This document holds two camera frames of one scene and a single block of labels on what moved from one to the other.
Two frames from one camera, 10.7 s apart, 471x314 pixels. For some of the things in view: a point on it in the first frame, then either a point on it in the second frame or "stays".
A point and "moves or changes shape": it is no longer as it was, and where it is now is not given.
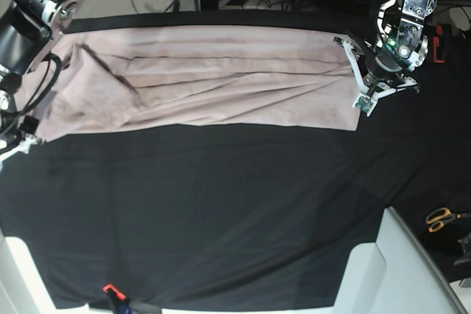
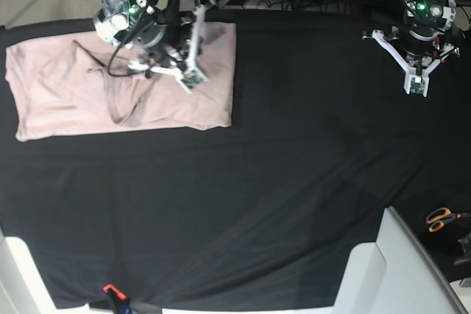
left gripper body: (29, 126) -> (171, 37)
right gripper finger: (364, 101) -> (413, 80)
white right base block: (394, 275) stays
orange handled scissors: (437, 217) stays
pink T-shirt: (116, 76) moves or changes shape
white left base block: (22, 290) stays
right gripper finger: (408, 81) -> (451, 51)
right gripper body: (382, 70) -> (418, 50)
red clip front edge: (113, 289) stays
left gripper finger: (24, 146) -> (191, 77)
